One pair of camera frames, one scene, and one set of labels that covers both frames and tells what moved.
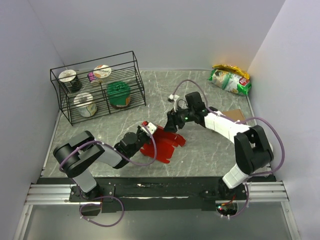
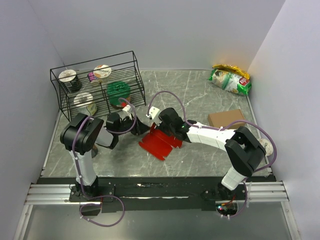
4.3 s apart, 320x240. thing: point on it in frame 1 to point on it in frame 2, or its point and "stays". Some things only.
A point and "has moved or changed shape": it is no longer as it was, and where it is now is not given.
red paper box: [165, 141] has moved or changed shape
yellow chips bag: [231, 68] stays
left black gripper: [139, 129] to [139, 128]
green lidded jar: [119, 94] stays
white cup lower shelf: [85, 104] stays
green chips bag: [231, 82] stays
